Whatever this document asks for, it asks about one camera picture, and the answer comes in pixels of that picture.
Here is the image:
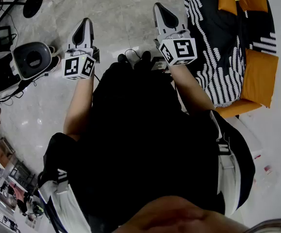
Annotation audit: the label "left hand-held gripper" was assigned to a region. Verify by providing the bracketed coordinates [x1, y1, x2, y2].
[62, 18, 100, 81]

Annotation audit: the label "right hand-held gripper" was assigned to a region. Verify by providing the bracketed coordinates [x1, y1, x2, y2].
[153, 2, 198, 67]

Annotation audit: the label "person's left forearm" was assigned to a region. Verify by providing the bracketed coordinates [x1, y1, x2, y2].
[63, 68, 95, 142]

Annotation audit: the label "person's right forearm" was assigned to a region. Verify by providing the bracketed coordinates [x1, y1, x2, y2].
[168, 63, 217, 116]

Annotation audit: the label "person's black shoe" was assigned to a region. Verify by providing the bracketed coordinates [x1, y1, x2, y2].
[140, 50, 152, 63]
[117, 53, 129, 64]

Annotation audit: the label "black white patterned blanket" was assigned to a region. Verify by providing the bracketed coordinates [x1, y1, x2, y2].
[180, 0, 277, 108]

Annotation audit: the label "grey white appliance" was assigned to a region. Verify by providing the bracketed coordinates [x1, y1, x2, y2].
[11, 41, 53, 80]

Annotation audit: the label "black standing fan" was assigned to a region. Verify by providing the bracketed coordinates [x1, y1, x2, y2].
[0, 0, 44, 31]

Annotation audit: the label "person's black trousers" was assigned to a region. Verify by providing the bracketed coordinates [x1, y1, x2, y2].
[93, 61, 188, 111]

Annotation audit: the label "person's black white shirt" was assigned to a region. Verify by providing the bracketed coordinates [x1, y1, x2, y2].
[37, 91, 256, 233]

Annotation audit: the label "brown wooden cabinet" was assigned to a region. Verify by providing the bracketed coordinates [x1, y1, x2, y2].
[0, 136, 17, 169]

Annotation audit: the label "thin black cable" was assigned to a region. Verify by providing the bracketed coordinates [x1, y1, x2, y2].
[124, 49, 143, 61]

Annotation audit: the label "black floor cable bundle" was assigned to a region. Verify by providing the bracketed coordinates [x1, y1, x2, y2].
[0, 73, 50, 106]

